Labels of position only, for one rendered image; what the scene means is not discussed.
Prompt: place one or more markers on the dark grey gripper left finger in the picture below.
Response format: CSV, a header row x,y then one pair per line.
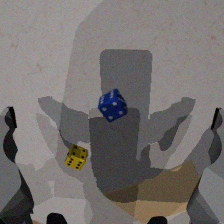
x,y
16,201

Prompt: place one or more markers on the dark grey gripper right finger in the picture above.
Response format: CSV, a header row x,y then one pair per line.
x,y
206,204

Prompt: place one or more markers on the blue die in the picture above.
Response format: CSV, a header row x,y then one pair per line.
x,y
112,105

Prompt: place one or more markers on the tan flat mat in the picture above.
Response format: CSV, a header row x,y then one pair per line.
x,y
164,194

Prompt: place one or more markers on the yellow die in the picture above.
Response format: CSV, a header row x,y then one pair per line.
x,y
76,157

